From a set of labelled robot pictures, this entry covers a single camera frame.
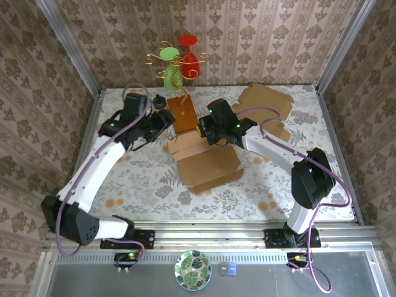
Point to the grey metal shelf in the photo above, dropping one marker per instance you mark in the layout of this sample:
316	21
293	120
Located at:
278	284

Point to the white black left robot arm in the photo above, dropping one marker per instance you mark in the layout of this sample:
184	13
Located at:
92	173

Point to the small circuit board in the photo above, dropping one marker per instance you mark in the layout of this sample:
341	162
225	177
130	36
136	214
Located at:
297	258
127	258

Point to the wide aluminium mounting rail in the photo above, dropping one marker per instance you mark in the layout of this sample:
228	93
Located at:
210	238

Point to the red plastic wine glass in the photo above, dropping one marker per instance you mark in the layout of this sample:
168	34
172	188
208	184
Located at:
188	40

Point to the leaf pattern bowl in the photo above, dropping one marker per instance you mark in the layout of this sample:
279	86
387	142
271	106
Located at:
193	270

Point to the blue memory card case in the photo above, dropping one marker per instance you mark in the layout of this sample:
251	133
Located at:
232	269

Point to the floral table cover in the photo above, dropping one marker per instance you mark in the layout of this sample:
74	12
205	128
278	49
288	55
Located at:
154	204

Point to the aluminium table side rail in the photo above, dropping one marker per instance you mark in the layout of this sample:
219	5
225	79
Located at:
91	120
329	123

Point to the grey memory card case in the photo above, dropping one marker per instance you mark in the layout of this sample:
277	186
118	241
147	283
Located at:
222	269

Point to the glass jar black lid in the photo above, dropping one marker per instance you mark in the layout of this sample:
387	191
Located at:
159	102

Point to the brown cardboard box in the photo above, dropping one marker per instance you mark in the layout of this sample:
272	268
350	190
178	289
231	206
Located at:
266	102
207	170

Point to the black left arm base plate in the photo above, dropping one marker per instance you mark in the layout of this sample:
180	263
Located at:
145	239

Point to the aluminium frame post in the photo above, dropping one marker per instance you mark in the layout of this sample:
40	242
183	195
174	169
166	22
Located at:
344	46
72	52

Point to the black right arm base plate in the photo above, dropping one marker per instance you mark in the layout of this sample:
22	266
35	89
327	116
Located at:
272	239

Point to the green plastic wine glass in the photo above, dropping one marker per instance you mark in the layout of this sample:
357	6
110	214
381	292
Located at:
171	79

